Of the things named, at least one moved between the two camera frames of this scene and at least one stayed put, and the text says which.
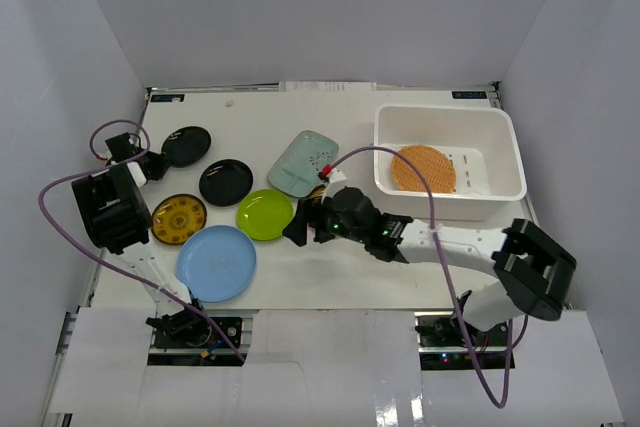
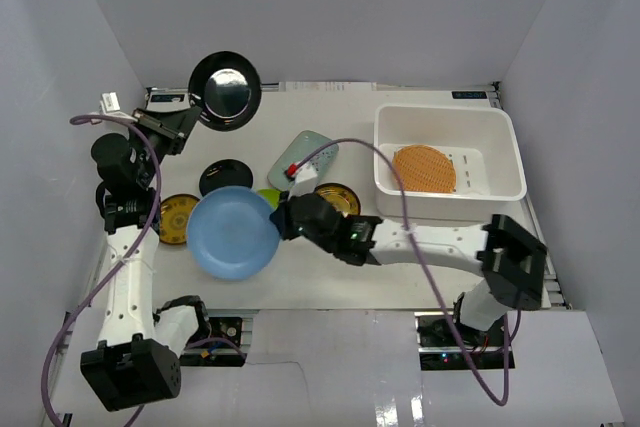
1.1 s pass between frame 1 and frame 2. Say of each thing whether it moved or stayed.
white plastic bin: stayed
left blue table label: stayed
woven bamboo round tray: stayed
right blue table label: stayed
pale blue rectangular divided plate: stayed
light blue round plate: moved
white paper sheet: stayed
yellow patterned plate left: stayed
